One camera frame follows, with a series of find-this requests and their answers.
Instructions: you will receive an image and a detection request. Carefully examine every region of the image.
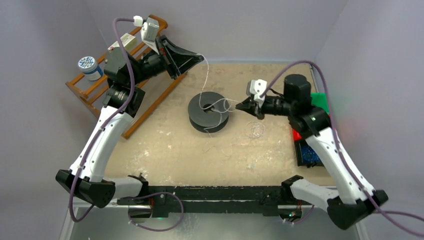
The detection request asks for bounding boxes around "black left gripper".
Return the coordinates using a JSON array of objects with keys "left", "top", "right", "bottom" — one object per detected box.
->
[{"left": 129, "top": 35, "right": 204, "bottom": 87}]

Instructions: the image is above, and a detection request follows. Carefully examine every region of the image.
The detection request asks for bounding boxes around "white thin cable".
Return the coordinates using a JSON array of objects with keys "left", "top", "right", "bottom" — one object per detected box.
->
[{"left": 195, "top": 53, "right": 266, "bottom": 158}]

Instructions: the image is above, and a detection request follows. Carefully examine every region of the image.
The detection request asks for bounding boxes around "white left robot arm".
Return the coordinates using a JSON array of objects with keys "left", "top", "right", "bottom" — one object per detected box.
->
[{"left": 55, "top": 35, "right": 204, "bottom": 208}]

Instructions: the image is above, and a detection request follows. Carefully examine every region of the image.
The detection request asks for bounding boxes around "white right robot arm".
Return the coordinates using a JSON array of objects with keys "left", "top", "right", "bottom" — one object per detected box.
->
[{"left": 236, "top": 74, "right": 388, "bottom": 230}]

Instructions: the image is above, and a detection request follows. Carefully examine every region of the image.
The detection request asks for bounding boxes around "green white cardboard box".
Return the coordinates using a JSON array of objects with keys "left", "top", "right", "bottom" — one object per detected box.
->
[{"left": 107, "top": 33, "right": 138, "bottom": 52}]

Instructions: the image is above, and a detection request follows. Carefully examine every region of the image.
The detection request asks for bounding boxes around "red plastic bin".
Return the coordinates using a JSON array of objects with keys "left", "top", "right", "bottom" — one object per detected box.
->
[{"left": 291, "top": 114, "right": 332, "bottom": 143}]

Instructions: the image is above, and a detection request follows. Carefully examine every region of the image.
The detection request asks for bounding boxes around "green plastic bin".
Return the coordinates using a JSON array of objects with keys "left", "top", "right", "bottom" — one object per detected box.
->
[{"left": 310, "top": 93, "right": 330, "bottom": 116}]

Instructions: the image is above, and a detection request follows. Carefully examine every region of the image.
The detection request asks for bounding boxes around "black plastic bin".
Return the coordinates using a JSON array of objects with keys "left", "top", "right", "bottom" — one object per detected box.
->
[{"left": 294, "top": 140, "right": 324, "bottom": 168}]

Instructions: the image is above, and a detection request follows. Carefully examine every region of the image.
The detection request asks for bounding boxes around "orange wooden rack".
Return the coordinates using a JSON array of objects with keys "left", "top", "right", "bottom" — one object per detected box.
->
[{"left": 66, "top": 14, "right": 187, "bottom": 139}]

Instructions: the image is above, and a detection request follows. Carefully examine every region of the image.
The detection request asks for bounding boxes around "blue white round jar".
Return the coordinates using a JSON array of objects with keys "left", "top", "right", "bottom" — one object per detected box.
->
[{"left": 77, "top": 56, "right": 104, "bottom": 82}]

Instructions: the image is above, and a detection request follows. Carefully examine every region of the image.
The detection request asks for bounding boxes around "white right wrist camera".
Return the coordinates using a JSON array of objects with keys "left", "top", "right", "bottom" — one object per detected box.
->
[{"left": 246, "top": 79, "right": 268, "bottom": 108}]

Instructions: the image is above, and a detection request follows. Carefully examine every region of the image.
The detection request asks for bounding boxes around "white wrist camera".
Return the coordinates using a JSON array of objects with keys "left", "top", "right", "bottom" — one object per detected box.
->
[
  {"left": 133, "top": 15, "right": 160, "bottom": 54},
  {"left": 246, "top": 79, "right": 268, "bottom": 108}
]

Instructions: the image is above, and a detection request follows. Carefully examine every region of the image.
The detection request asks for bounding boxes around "black perforated cable spool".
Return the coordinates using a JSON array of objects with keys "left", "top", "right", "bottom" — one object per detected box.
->
[{"left": 187, "top": 91, "right": 230, "bottom": 133}]

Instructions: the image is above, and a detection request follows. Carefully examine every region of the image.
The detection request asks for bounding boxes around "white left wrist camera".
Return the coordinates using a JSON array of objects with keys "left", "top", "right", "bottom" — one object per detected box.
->
[{"left": 133, "top": 15, "right": 160, "bottom": 54}]

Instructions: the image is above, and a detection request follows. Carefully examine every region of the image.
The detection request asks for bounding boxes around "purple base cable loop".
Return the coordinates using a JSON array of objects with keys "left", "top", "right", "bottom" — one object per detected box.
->
[{"left": 127, "top": 191, "right": 184, "bottom": 232}]

